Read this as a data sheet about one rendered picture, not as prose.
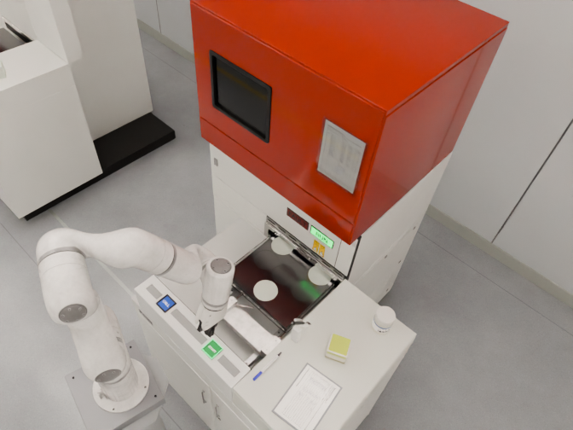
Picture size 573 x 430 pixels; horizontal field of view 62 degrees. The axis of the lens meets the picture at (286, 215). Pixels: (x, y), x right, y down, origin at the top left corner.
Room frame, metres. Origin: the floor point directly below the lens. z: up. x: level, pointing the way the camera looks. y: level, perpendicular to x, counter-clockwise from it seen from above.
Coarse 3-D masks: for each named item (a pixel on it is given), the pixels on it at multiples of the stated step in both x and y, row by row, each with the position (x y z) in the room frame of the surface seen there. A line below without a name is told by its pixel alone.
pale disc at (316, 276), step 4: (312, 268) 1.15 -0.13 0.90; (316, 268) 1.15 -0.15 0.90; (312, 272) 1.12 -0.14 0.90; (316, 272) 1.13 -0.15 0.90; (320, 272) 1.13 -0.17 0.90; (324, 272) 1.13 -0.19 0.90; (312, 276) 1.10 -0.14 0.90; (316, 276) 1.11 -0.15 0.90; (320, 276) 1.11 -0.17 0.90; (324, 276) 1.11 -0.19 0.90; (328, 276) 1.11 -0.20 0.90; (312, 280) 1.09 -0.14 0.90; (316, 280) 1.09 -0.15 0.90; (320, 280) 1.09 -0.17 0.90; (324, 280) 1.09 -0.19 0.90; (328, 280) 1.09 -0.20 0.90; (316, 284) 1.07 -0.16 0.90; (320, 284) 1.07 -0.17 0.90; (324, 284) 1.07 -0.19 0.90
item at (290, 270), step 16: (272, 240) 1.27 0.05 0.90; (256, 256) 1.18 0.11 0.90; (272, 256) 1.19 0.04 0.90; (288, 256) 1.19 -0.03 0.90; (240, 272) 1.09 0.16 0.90; (256, 272) 1.09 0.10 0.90; (272, 272) 1.10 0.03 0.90; (288, 272) 1.11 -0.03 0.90; (304, 272) 1.12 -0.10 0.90; (240, 288) 1.01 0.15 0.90; (288, 288) 1.03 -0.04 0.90; (304, 288) 1.04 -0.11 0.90; (320, 288) 1.05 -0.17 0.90; (272, 304) 0.95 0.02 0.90; (288, 304) 0.96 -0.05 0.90; (304, 304) 0.97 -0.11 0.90; (288, 320) 0.89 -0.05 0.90
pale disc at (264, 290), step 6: (258, 282) 1.05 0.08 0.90; (264, 282) 1.05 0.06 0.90; (270, 282) 1.05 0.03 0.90; (258, 288) 1.02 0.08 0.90; (264, 288) 1.02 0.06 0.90; (270, 288) 1.02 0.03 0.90; (276, 288) 1.03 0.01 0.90; (258, 294) 0.99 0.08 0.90; (264, 294) 0.99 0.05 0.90; (270, 294) 1.00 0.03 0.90; (276, 294) 1.00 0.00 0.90; (264, 300) 0.97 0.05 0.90
